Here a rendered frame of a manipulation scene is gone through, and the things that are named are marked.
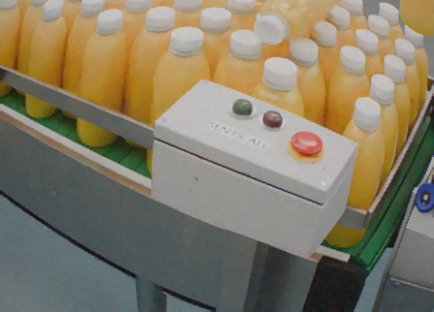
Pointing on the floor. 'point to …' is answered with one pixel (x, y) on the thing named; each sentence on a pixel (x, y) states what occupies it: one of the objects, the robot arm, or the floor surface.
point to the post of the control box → (240, 273)
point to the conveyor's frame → (152, 229)
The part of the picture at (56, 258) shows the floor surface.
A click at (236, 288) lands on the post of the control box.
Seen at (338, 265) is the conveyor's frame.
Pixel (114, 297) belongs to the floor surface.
